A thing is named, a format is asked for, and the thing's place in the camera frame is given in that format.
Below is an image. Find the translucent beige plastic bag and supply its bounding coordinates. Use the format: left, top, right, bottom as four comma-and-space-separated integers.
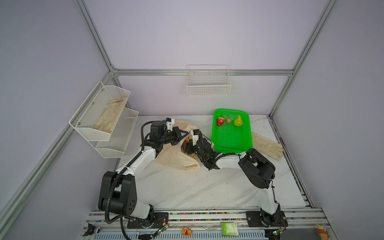
155, 134, 201, 172

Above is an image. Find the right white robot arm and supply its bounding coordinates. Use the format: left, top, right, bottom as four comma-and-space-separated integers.
182, 138, 281, 227

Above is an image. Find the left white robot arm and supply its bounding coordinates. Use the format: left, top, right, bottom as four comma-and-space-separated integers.
98, 118, 189, 227

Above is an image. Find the green fake pear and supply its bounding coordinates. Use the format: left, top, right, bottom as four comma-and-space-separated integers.
234, 115, 244, 127

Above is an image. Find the white lower mesh shelf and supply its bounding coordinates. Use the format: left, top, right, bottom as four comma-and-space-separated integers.
96, 108, 139, 159

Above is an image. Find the white mesh shelf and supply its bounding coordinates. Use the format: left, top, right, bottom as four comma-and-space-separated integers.
69, 82, 130, 142
96, 108, 139, 159

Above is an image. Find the beige glove in shelf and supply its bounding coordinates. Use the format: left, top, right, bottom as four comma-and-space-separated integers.
94, 97, 128, 134

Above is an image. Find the white upper mesh shelf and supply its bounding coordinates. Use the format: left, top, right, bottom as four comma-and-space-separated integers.
69, 82, 130, 142

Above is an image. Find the small orange toy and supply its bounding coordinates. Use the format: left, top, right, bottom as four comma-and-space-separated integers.
182, 227, 193, 236

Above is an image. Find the yellow red toy figure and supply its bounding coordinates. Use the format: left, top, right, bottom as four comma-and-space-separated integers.
317, 225, 330, 240

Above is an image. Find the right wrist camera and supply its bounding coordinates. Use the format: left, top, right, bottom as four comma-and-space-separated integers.
191, 129, 201, 146

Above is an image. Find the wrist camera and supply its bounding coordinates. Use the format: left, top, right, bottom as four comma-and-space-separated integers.
163, 118, 175, 131
191, 129, 201, 146

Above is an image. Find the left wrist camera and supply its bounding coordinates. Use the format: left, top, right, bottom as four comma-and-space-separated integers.
163, 118, 175, 131

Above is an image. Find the white wire wall basket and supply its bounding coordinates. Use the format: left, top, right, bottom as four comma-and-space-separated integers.
187, 65, 232, 97

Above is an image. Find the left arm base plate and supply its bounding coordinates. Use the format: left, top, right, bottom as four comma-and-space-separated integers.
126, 212, 169, 229

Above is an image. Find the green box on rail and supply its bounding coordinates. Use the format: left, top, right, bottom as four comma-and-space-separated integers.
222, 222, 239, 237

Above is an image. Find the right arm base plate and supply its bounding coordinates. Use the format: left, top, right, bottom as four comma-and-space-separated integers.
246, 210, 288, 228

